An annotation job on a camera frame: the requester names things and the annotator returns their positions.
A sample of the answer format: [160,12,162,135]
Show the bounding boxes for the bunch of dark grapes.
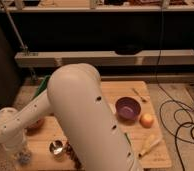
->
[65,142,82,170]

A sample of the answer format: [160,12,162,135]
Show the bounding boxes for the orange apple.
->
[139,113,154,128]

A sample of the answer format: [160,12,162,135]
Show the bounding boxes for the red-brown bowl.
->
[26,118,44,131]

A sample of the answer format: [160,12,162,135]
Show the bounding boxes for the black floor cables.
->
[155,6,194,171]

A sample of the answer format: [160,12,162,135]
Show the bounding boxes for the blue towel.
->
[17,152,32,165]

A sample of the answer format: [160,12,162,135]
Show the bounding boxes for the green plastic tray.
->
[32,75,50,99]

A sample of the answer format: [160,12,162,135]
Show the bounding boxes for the metal diagonal rod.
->
[0,0,30,56]

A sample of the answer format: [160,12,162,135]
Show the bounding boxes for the wooden spoon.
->
[132,88,147,103]

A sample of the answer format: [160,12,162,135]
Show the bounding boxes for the small metal cup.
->
[49,140,64,156]

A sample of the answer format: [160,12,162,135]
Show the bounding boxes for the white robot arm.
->
[0,63,144,171]

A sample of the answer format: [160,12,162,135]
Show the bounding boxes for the purple bowl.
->
[115,97,141,121]

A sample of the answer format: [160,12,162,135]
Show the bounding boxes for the white shelf unit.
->
[0,0,194,68]

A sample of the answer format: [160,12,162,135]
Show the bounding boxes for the wooden board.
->
[14,81,172,171]

